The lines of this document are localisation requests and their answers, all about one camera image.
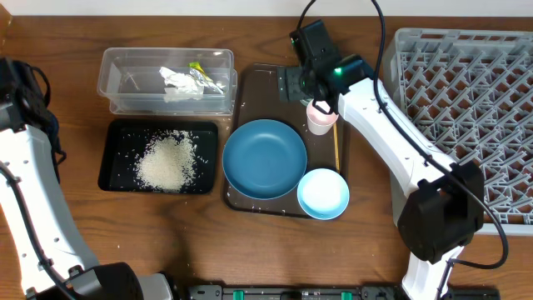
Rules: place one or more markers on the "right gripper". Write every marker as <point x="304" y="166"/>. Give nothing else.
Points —
<point x="295" y="80"/>

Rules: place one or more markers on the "dark blue plate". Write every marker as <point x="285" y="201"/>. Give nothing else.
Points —
<point x="264" y="159"/>

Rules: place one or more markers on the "yellow green snack wrapper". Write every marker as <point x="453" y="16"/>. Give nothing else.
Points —
<point x="201" y="78"/>

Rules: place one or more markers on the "white tissue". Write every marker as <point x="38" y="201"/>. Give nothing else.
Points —
<point x="179" y="85"/>

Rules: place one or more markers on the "white rice pile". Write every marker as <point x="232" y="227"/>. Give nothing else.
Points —
<point x="168" y="163"/>

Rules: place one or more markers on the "mint green bowl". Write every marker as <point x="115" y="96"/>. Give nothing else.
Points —
<point x="305" y="102"/>

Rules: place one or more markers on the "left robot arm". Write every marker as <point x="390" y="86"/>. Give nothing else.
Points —
<point x="55" y="261"/>

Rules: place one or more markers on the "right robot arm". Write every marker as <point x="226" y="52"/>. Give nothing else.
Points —
<point x="438" y="209"/>

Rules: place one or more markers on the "grey dishwasher rack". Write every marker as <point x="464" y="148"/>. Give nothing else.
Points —
<point x="470" y="93"/>

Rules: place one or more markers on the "brown serving tray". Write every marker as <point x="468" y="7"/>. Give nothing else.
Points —
<point x="257" y="98"/>

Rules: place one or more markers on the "pink cup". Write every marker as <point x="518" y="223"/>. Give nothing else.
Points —
<point x="318" y="122"/>

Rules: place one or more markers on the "wooden chopstick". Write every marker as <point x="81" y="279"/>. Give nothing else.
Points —
<point x="336" y="147"/>

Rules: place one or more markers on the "light blue bowl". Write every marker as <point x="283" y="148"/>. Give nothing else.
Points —
<point x="323" y="194"/>

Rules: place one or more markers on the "clear plastic bin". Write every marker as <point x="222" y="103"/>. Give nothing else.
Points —
<point x="129" y="78"/>

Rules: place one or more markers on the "black tray bin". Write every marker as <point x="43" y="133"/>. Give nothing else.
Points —
<point x="127" y="140"/>

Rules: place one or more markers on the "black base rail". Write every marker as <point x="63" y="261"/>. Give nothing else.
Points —
<point x="366" y="292"/>

